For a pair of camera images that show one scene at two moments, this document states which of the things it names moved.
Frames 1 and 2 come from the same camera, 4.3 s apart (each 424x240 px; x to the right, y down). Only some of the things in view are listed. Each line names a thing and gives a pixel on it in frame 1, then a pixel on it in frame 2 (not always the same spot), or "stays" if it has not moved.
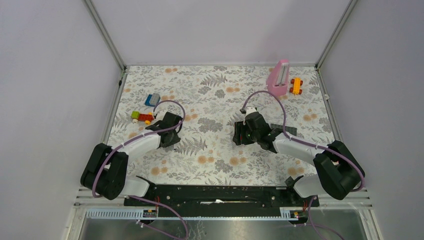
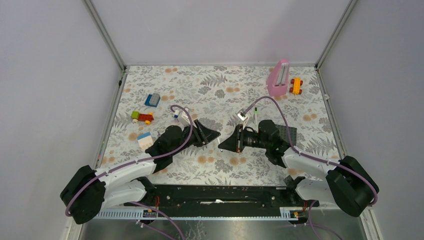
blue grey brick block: x=153 y=99 stays
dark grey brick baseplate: x=291 y=129 stays
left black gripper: x=175 y=139 -> x=203 y=135
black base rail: x=224 y=198 stays
